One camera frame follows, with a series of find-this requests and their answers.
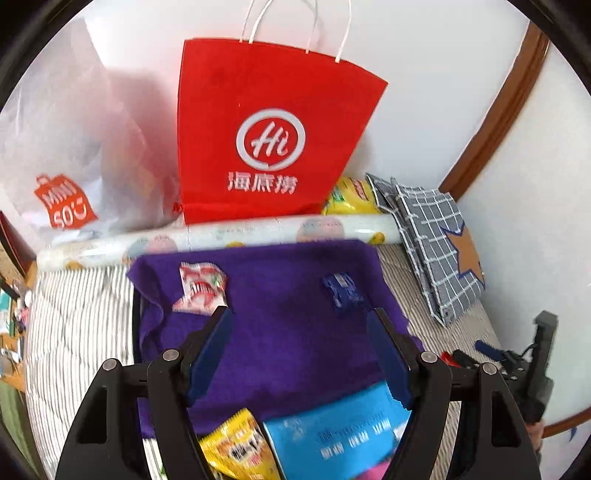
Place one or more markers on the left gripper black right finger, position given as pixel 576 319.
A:
pixel 492 441

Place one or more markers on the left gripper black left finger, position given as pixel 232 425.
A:
pixel 105 441

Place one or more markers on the yellow snack bag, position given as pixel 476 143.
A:
pixel 238 449
pixel 351 196

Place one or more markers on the pink white small snack packet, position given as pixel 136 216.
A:
pixel 204 286

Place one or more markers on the blue cookie snack packet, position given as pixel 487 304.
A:
pixel 344 293

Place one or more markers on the person's right hand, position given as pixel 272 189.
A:
pixel 535 432

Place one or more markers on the magenta snack bag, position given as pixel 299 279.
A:
pixel 375 473

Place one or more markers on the blue plaid folded cloth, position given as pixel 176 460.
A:
pixel 438 243

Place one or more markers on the blue tissue pack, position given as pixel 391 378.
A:
pixel 340 440

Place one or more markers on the rolled fruit-print mat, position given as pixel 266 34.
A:
pixel 375 229

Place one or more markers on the wooden bedside desk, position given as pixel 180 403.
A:
pixel 18 273

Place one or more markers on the purple towel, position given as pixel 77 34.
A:
pixel 289 351

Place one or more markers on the yellow snack bag behind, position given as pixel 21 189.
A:
pixel 351 196

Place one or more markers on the white Miniso plastic bag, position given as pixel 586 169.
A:
pixel 75 164

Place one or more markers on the red paper shopping bag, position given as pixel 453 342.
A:
pixel 263 129

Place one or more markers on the brown wooden door frame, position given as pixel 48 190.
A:
pixel 502 114

